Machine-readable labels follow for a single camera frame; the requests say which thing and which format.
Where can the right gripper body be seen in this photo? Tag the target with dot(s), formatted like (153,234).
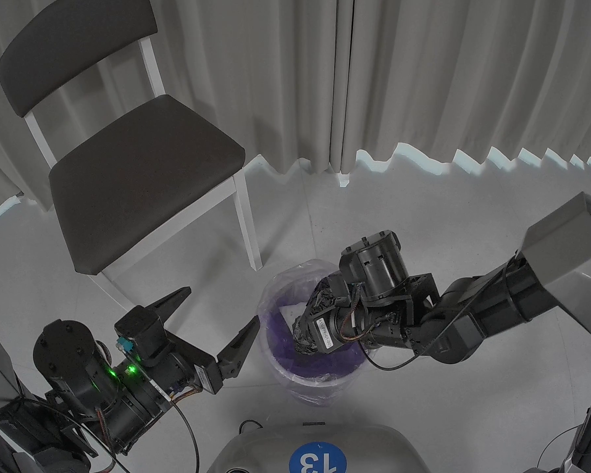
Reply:
(359,328)

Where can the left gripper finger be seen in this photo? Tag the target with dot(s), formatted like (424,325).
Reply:
(170,306)
(236,350)

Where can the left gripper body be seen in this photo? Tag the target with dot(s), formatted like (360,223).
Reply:
(177,367)

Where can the purple plastic bag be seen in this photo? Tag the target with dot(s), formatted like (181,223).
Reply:
(335,362)

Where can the black plastic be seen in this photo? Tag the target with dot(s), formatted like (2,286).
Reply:
(308,333)

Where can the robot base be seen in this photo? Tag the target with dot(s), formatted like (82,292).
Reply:
(256,456)

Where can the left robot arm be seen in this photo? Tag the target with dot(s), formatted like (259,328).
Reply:
(66,355)

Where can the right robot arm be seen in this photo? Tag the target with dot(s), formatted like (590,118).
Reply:
(561,244)

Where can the white trash bin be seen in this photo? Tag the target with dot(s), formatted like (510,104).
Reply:
(305,382)

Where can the dark grey white-framed chair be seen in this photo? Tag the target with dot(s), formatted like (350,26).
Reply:
(143,180)

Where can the white curtain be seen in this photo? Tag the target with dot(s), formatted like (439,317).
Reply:
(473,57)
(251,67)

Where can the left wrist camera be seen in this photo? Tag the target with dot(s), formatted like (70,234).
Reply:
(140,328)

